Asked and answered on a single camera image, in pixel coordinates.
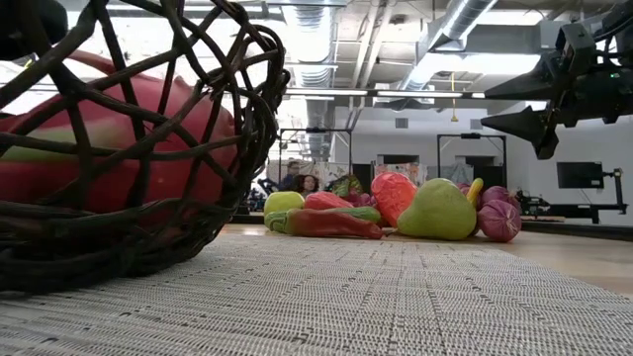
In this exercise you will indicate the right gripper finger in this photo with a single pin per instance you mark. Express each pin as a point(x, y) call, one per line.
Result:
point(536, 81)
point(534, 126)

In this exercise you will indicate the yellow banana green stem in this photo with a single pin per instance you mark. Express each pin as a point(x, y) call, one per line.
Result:
point(476, 190)

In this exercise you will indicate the green pear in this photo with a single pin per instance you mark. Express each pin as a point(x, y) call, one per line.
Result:
point(437, 212)

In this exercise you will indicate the red strawberry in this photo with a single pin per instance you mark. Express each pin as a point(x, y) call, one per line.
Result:
point(393, 195)

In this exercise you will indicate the purple grape bunch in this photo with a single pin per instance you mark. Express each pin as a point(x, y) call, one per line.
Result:
point(363, 200)

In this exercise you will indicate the green cucumber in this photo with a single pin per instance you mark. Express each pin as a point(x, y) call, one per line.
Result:
point(363, 213)

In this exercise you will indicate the red plastic vegetable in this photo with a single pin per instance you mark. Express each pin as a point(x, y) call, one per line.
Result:
point(326, 200)

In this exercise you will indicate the red chili pepper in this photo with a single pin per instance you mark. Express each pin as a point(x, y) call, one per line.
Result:
point(326, 225)

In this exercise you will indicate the green apple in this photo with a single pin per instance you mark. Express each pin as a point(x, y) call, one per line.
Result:
point(283, 203)

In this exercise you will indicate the red dragon fruit toy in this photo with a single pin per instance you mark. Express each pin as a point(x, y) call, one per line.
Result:
point(109, 128)

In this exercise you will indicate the red round fruit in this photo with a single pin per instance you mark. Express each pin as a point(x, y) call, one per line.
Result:
point(34, 180)

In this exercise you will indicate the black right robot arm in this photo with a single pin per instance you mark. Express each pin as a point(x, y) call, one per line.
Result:
point(620, 17)

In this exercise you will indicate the background black robot arm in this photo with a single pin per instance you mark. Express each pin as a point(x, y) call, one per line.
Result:
point(529, 203)

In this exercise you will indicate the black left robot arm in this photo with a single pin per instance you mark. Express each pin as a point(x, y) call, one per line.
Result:
point(29, 25)

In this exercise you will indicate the dark wicker basket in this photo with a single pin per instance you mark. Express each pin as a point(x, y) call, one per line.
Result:
point(49, 262)

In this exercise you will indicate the ceiling strip light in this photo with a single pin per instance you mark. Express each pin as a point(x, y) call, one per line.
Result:
point(326, 92)
point(479, 95)
point(419, 93)

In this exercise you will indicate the black monitor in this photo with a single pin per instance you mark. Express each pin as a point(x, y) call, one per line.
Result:
point(579, 175)

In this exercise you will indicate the black monitor stand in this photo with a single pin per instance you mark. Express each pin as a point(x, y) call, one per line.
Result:
point(618, 190)

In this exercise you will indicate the floral cloth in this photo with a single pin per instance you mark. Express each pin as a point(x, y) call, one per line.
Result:
point(410, 170)
point(331, 170)

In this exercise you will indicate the person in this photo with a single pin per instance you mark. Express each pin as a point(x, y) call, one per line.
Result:
point(309, 184)
point(292, 170)

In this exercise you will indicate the grey woven placemat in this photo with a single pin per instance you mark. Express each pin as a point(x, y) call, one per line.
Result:
point(346, 306)

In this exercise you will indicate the grey wall vent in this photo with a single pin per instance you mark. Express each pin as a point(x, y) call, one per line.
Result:
point(402, 123)
point(476, 124)

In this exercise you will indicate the black metal frame rig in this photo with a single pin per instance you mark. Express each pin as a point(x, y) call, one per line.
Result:
point(470, 135)

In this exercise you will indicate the large silver ceiling duct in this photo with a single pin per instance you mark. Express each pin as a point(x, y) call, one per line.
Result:
point(465, 15)

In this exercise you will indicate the silver spiral ceiling duct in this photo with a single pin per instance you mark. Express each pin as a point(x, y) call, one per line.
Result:
point(309, 34)

